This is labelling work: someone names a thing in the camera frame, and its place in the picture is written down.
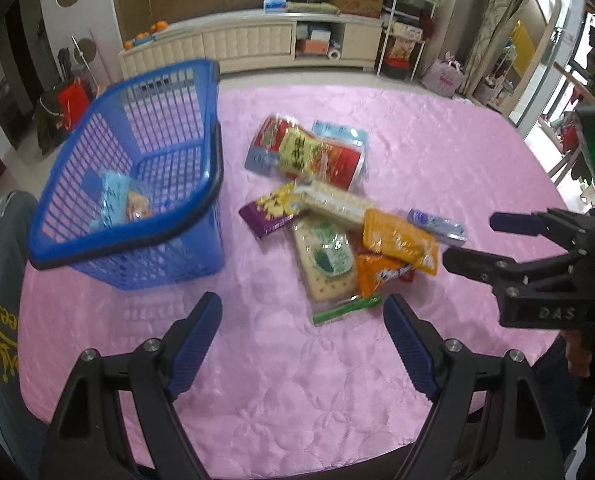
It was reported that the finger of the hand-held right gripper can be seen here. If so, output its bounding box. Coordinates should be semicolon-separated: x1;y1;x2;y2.
442;246;585;307
490;207;595;256

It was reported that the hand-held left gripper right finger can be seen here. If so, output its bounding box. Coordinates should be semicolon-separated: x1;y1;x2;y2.
382;294;565;480

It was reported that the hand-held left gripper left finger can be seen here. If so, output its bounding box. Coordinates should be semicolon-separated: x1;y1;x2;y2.
40;292;223;480

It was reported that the small purple-blue packet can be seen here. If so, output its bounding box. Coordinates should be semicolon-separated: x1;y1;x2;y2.
407;208;468;247

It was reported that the green strip packet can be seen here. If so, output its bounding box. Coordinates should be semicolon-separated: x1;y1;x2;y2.
312;294;383;327

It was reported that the orange snack packet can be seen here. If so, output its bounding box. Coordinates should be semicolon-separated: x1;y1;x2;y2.
355;252;418;299

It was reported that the orange-yellow snack packet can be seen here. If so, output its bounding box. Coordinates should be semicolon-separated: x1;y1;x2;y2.
362;208;439;276

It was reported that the clear cracker packet green label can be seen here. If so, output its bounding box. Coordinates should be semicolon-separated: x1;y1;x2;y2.
292;216;359;303

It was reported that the purple and yellow chips packet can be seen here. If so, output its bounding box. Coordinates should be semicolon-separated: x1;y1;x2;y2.
238;182;299;239

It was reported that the cream wafer packet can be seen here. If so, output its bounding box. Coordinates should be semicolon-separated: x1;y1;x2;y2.
292;180;378;226

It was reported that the light blue cartoon snack packet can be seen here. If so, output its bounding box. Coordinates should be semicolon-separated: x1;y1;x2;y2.
311;120;371;153
98;171;154;226

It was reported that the yellow-green snack packet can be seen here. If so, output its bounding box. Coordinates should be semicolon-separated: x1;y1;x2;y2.
278;127;324;182

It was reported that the silver red green snack packet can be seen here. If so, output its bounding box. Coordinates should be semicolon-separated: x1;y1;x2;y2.
245;115;299;176

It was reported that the blue plastic basket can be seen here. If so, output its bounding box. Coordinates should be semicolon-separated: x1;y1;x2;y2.
28;59;226;292

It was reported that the person's right hand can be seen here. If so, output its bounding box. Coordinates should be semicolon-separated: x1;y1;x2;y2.
565;327;595;378

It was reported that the pink quilted blanket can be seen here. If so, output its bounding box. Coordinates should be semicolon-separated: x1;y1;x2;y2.
20;85;573;466

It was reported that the pink bag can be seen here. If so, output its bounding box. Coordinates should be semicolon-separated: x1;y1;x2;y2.
421;52;466;99

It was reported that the grey chair cover yellow print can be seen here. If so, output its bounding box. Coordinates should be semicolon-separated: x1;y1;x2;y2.
0;191;42;461

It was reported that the patterned curtain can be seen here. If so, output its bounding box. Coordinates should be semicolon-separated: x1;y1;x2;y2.
463;0;539;97

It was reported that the white metal rack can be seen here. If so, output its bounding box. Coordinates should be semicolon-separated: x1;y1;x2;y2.
376;0;441;80

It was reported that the black bag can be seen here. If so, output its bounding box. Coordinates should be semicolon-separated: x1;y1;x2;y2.
36;85;69;155

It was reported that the red bag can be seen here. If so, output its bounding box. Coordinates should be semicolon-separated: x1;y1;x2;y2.
57;80;91;133

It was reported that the brown cardboard box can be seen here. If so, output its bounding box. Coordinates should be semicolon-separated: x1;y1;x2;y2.
329;0;385;19

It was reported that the green folded cloth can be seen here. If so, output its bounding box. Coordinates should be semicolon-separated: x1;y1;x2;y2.
284;1;341;15

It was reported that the cream padded cabinet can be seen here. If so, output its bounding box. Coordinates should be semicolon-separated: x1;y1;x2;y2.
118;10;385;81

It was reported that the pole with round disc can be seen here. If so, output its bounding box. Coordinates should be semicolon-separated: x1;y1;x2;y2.
71;35;100;98

